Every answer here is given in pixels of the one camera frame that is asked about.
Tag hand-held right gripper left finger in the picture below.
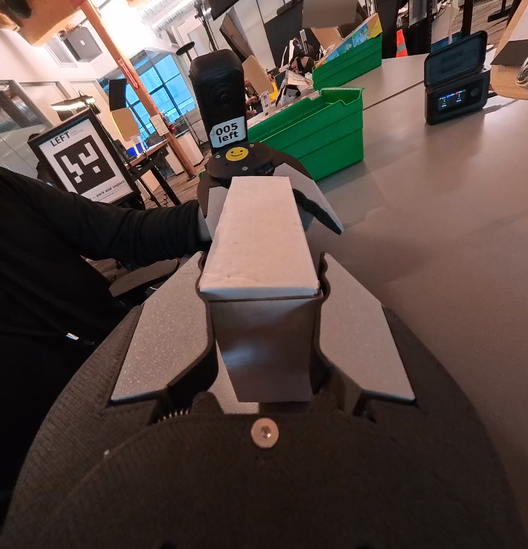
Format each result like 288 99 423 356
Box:
111 252 218 404

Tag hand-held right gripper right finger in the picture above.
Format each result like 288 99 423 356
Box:
313 252 416 414

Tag person's left forearm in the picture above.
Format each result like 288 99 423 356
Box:
67 189 202 263

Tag colourful printed box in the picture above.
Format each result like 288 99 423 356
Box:
315 13 382 67

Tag brown round post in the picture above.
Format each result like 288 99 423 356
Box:
82 0 197 178

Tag black device with screen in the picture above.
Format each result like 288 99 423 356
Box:
424 31 491 126

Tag marker sign board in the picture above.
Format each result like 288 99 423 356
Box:
28 109 140 204

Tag white cabinet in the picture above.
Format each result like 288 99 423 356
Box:
176 133 203 168

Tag green plastic bin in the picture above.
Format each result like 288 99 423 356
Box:
312 34 382 91
247 87 364 182

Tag instruction sheet on wooden stand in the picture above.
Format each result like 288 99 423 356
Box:
489 0 528 102

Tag white cardboard mailer box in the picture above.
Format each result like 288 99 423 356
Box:
198 176 324 403

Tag person's dark clothed body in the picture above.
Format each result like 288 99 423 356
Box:
0 165 144 537

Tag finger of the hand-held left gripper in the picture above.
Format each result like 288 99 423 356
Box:
275 164 345 235
199 184 230 242

